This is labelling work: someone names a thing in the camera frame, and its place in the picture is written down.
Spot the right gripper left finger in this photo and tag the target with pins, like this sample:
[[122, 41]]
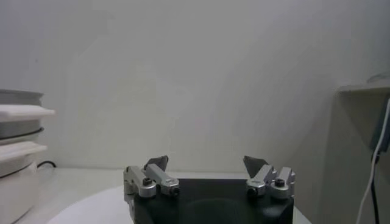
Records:
[[152, 175]]

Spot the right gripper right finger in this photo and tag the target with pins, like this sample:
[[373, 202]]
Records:
[[265, 176]]

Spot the white round plate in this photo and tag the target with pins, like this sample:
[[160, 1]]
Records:
[[100, 210]]

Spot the white cabinet table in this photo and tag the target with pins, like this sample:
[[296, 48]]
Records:
[[344, 152]]

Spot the white electric cooking pot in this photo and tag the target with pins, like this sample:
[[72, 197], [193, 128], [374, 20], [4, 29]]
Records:
[[15, 194]]

